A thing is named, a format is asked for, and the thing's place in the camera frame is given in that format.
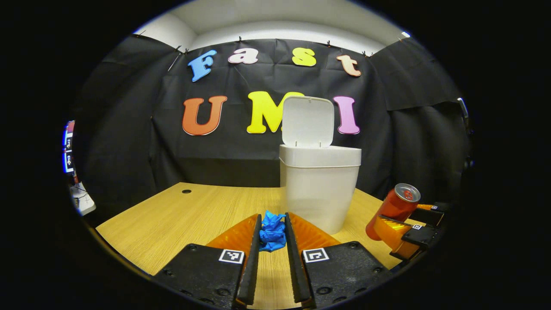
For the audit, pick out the blue paper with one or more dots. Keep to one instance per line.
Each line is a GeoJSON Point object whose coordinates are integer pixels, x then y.
{"type": "Point", "coordinates": [272, 232]}

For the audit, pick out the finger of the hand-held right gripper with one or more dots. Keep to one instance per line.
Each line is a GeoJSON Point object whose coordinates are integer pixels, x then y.
{"type": "Point", "coordinates": [428, 215]}
{"type": "Point", "coordinates": [424, 236]}

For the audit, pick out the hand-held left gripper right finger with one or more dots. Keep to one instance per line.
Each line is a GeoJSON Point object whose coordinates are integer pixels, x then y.
{"type": "Point", "coordinates": [296, 267]}

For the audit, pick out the computer monitor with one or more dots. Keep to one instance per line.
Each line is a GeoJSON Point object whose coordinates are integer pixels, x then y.
{"type": "Point", "coordinates": [69, 159]}

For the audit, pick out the white side table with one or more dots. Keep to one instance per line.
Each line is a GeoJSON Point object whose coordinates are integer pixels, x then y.
{"type": "Point", "coordinates": [84, 202]}

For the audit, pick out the wooden desktop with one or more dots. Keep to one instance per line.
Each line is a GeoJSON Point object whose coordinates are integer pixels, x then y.
{"type": "Point", "coordinates": [172, 224]}

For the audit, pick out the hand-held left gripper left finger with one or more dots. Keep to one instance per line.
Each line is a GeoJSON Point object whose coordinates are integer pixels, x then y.
{"type": "Point", "coordinates": [253, 267]}

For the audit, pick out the white desktop garbage bin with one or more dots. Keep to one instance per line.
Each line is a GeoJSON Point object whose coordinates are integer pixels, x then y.
{"type": "Point", "coordinates": [318, 193]}

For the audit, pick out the black backdrop cloth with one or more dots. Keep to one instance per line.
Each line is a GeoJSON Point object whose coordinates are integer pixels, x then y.
{"type": "Point", "coordinates": [129, 150]}

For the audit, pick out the red pop can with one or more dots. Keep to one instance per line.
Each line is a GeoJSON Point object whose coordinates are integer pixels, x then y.
{"type": "Point", "coordinates": [394, 204]}

